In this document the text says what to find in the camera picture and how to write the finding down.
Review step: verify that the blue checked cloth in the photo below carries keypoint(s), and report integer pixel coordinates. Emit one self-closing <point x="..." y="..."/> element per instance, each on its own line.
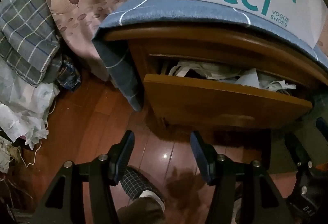
<point x="133" y="8"/>

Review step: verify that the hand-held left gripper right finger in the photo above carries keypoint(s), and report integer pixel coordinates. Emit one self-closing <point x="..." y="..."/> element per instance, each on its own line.
<point x="201" y="160"/>

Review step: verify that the plaid slipper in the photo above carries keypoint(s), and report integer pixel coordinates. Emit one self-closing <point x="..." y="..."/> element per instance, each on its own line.
<point x="135" y="183"/>

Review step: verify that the pile of underwear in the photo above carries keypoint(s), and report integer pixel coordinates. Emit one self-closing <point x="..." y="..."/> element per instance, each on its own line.
<point x="205" y="70"/>

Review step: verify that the wooden nightstand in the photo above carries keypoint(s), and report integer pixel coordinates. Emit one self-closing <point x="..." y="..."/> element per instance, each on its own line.
<point x="205" y="42"/>

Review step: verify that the white plastic bag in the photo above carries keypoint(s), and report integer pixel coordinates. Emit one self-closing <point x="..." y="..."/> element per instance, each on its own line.
<point x="20" y="106"/>

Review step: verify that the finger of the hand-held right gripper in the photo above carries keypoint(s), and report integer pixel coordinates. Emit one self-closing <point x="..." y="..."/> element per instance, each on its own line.
<point x="292" y="148"/>
<point x="321" y="126"/>

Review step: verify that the grey plaid cloth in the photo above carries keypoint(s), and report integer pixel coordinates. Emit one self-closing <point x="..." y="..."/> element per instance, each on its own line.
<point x="23" y="29"/>

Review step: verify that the person's brown pant leg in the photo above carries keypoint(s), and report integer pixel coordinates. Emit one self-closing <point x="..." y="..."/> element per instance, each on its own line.
<point x="141" y="211"/>

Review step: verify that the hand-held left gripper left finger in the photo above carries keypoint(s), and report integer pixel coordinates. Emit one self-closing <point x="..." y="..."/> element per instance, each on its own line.
<point x="126" y="149"/>

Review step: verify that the blue printed packet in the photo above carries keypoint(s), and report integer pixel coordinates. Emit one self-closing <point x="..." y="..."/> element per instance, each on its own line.
<point x="68" y="77"/>

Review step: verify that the white sock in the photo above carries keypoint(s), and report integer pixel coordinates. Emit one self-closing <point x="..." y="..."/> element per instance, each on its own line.
<point x="153" y="195"/>

